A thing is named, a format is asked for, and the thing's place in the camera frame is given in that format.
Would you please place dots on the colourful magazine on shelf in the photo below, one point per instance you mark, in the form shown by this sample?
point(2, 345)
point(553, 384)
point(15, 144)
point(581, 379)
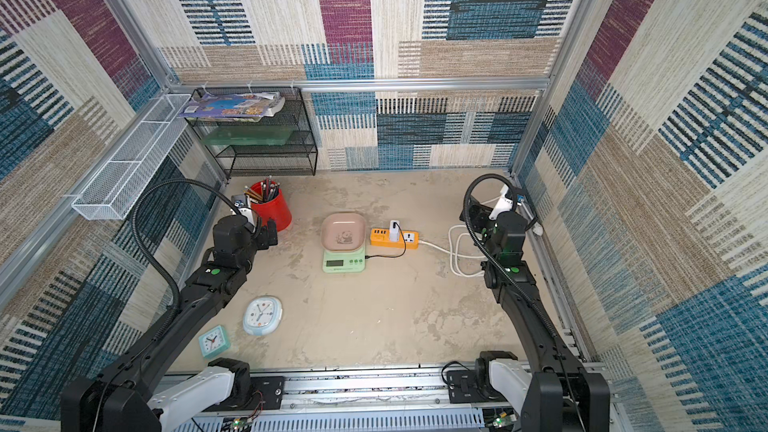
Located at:
point(243, 106)

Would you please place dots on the orange power strip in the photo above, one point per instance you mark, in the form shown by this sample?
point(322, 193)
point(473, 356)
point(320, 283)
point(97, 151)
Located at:
point(381, 237)

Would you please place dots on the round light blue clock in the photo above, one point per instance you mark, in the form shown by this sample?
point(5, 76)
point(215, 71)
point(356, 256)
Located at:
point(262, 316)

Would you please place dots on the small green square clock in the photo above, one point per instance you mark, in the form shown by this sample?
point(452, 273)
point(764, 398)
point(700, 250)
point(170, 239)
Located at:
point(214, 342)

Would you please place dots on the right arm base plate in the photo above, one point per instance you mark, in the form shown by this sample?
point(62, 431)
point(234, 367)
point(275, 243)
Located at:
point(463, 388)

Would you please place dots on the white wire mesh basket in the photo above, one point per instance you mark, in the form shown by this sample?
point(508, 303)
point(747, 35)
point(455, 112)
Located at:
point(115, 188)

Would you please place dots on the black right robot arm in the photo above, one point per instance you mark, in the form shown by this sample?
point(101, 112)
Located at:
point(556, 391)

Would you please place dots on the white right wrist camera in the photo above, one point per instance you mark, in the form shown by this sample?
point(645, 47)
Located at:
point(508, 201)

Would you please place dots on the pink bowl with panda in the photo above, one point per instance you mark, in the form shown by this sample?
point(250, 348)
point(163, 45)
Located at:
point(341, 232)

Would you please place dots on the aluminium front rail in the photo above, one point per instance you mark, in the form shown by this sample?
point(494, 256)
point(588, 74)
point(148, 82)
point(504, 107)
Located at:
point(378, 399)

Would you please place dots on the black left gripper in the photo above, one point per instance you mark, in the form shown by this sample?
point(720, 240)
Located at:
point(265, 239)

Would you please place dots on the red pen holder cup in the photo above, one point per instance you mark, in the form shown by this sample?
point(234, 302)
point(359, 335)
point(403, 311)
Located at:
point(276, 209)

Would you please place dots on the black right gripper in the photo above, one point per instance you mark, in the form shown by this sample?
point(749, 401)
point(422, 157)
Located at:
point(475, 213)

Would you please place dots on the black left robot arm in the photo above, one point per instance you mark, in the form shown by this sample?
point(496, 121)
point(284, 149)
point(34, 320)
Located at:
point(117, 398)

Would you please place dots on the black wire mesh shelf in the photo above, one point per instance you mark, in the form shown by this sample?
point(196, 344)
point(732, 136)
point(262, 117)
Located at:
point(299, 156)

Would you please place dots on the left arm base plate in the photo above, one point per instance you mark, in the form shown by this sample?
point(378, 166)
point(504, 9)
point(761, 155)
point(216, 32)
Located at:
point(263, 393)

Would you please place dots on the green folder in shelf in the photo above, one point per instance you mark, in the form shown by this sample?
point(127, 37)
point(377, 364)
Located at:
point(249, 136)

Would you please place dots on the pens and pencils bundle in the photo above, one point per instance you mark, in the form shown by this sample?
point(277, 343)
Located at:
point(263, 191)

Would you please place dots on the green electronic kitchen scale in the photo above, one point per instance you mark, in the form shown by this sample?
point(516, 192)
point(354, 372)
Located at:
point(350, 261)

